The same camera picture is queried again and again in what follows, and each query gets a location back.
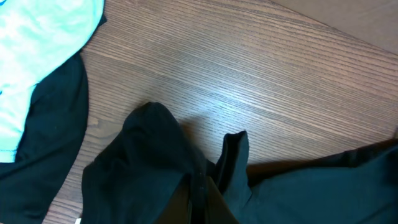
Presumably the light blue printed t-shirt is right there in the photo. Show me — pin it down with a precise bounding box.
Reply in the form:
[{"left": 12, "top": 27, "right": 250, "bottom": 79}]
[{"left": 1, "top": 0, "right": 104, "bottom": 163}]

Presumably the black t-shirt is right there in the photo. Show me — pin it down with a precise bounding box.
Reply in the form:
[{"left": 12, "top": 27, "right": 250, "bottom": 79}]
[{"left": 81, "top": 103, "right": 397, "bottom": 223}]

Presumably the black garment under pile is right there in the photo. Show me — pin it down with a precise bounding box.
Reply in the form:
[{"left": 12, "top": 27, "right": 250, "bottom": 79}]
[{"left": 0, "top": 14, "right": 108, "bottom": 224}]

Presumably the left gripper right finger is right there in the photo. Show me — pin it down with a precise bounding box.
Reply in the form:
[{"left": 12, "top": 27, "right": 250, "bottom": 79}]
[{"left": 205, "top": 177, "right": 239, "bottom": 224}]

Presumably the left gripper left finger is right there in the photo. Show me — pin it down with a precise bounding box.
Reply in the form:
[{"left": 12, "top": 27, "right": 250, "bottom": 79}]
[{"left": 154, "top": 180, "right": 192, "bottom": 224}]

